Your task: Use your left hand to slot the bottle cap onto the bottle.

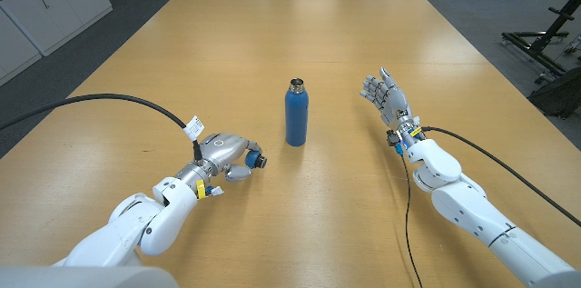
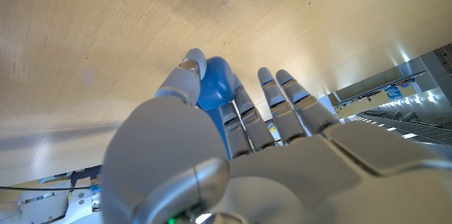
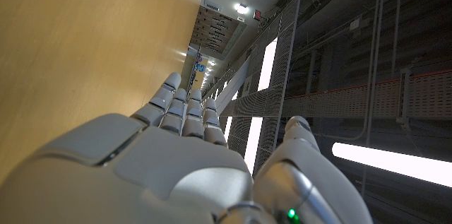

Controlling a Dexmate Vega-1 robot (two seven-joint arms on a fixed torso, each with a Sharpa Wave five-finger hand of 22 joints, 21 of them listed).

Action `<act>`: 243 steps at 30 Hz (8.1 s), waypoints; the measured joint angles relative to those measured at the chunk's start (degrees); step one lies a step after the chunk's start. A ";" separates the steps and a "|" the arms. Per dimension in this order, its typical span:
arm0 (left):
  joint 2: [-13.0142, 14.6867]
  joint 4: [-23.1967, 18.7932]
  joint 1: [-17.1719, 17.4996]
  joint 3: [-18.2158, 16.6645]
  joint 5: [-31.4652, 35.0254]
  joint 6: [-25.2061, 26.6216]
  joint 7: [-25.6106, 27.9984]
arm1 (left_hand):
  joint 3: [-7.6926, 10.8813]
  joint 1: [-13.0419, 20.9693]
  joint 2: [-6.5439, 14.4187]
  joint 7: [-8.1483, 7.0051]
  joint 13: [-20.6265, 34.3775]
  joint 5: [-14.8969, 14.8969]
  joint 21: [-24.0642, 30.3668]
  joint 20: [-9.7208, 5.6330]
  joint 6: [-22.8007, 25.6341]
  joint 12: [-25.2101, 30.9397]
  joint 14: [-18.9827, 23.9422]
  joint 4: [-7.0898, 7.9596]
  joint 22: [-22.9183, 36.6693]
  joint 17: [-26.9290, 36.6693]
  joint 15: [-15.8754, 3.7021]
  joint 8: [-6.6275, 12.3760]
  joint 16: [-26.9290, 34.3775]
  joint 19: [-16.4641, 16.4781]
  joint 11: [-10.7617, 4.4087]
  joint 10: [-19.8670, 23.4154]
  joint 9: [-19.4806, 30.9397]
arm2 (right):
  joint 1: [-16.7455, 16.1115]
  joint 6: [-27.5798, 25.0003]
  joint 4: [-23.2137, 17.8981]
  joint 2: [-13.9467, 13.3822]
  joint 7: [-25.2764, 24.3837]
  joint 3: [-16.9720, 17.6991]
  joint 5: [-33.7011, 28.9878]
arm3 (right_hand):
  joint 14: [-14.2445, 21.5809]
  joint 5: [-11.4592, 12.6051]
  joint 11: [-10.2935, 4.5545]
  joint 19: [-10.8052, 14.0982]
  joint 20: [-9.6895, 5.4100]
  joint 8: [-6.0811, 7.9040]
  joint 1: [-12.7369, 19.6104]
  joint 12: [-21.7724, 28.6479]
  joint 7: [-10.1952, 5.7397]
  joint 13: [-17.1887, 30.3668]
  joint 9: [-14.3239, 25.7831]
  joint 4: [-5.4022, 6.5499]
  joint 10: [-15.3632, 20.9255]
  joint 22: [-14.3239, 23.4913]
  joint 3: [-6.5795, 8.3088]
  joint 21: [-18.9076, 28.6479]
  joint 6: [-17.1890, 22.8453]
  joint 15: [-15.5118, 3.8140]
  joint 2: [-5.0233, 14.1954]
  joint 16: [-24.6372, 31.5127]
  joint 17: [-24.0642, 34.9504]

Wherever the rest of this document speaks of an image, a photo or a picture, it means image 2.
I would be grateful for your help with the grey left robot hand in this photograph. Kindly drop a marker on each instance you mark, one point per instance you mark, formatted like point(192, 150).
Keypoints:
point(282, 181)

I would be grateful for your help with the blue bottle cap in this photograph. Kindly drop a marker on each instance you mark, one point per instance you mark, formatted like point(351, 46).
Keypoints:
point(216, 82)

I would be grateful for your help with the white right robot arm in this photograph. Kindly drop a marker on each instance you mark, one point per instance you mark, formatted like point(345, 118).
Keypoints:
point(42, 206)

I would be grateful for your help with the grey metal shelf unit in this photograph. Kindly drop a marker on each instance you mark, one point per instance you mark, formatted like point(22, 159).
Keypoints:
point(367, 98)

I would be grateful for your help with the blue panel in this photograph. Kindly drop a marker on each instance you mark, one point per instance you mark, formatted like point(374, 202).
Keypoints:
point(393, 93)

